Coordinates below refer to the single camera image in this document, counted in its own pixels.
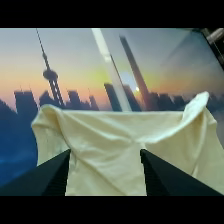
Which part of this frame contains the silver frame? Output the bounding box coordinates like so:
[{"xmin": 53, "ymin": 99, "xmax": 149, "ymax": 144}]
[{"xmin": 200, "ymin": 28, "xmax": 224, "ymax": 64}]

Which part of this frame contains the cream T-shirt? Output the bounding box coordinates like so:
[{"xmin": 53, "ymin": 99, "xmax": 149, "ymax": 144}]
[{"xmin": 30, "ymin": 91, "xmax": 224, "ymax": 197}]

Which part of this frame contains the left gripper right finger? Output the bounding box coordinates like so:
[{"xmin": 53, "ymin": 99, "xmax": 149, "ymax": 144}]
[{"xmin": 139, "ymin": 148, "xmax": 224, "ymax": 197}]

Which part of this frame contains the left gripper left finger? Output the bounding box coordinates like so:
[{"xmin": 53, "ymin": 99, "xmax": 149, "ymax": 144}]
[{"xmin": 0, "ymin": 148, "xmax": 72, "ymax": 197}]

